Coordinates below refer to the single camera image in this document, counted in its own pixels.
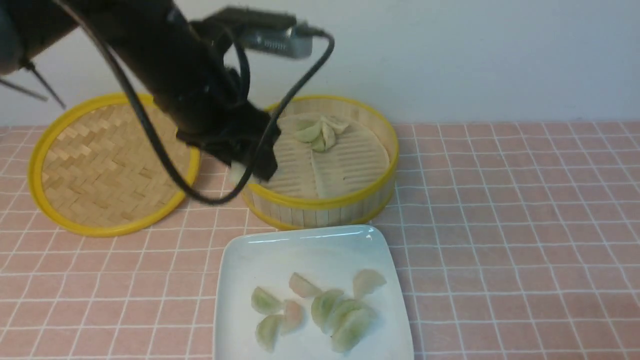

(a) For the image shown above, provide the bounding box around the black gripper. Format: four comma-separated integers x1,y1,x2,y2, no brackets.
176,102,278,182

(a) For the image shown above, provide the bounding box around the pale green steamed dumpling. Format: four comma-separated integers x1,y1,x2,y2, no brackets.
228,161,247,185

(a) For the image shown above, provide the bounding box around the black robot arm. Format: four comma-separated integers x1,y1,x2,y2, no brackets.
1,0,270,167

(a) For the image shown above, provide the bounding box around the white square plate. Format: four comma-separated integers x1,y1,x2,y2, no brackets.
212,225,415,360

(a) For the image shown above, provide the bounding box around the pink white dumpling plate top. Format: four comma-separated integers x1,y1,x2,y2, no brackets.
288,272,323,299

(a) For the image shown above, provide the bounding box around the green dumpling plate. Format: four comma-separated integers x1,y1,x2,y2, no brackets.
250,286,282,316
331,309,375,354
322,298,377,335
254,314,283,353
310,289,345,332

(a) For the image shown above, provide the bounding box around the white dumpling plate right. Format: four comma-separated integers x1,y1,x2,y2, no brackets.
352,268,387,299

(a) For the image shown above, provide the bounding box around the pink dumpling plate middle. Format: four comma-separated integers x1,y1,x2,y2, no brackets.
279,300,305,336

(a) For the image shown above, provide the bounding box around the green dumpling plate right centre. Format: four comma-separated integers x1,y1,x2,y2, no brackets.
322,298,377,335

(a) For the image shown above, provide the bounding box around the green dumpling plate bottom left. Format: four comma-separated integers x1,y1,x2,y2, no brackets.
254,314,283,353

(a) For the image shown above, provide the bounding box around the green dumpling plate bottom right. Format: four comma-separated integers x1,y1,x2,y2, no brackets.
331,309,375,354

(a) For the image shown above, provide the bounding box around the green dumpling in steamer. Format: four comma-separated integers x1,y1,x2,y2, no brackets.
294,121,322,144

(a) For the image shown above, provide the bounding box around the small pale dumpling in steamer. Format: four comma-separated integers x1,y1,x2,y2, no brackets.
310,124,336,153

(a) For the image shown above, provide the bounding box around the yellow rimmed bamboo steamer basket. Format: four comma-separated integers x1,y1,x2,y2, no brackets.
241,95,399,230

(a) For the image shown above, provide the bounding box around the white dumpling in steamer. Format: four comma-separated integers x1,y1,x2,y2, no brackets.
320,115,350,135

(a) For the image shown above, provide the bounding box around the yellow rimmed bamboo steamer lid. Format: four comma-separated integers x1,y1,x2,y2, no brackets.
27,93,186,237

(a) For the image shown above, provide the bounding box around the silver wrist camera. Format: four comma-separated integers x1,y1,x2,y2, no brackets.
240,28,313,60

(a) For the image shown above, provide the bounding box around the black cable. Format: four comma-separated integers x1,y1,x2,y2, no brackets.
52,0,336,206

